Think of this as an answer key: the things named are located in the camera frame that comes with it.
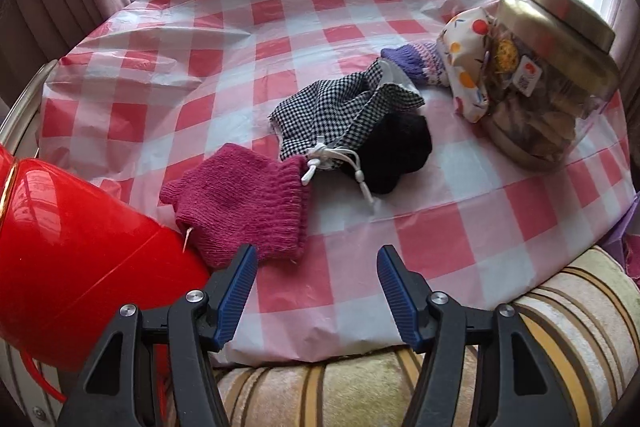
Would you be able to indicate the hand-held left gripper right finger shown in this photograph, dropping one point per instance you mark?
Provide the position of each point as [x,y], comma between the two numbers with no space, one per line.
[397,297]

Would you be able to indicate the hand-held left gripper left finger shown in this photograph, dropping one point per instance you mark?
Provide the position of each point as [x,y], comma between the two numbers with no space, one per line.
[235,297]

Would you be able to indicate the magenta knit glove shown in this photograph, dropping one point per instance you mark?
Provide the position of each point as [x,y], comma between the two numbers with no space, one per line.
[240,202]

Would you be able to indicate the black sock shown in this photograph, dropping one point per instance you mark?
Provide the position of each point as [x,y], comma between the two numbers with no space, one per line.
[395,152]

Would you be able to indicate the red plastic thermos jug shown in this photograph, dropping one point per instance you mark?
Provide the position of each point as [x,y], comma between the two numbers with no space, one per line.
[75,267]

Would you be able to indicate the striped beige sofa cushion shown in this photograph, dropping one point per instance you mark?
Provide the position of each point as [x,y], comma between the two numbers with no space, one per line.
[575,307]

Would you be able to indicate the purple paper bag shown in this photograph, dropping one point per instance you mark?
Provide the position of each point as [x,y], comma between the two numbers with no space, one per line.
[627,232]

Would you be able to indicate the purple knit sock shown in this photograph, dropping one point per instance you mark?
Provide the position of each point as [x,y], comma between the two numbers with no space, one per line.
[405,57]

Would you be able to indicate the clear jar gold lid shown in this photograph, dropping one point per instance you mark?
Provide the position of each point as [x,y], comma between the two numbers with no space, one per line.
[545,107]

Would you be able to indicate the white fruit print pouch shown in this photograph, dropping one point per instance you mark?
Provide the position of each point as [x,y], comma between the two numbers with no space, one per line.
[465,57]

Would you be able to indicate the metal table rim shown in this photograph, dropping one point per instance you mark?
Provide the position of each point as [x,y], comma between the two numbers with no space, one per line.
[30,97]

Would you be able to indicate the pink white checked tablecloth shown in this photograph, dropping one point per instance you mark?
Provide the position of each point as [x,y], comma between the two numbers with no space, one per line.
[300,7]

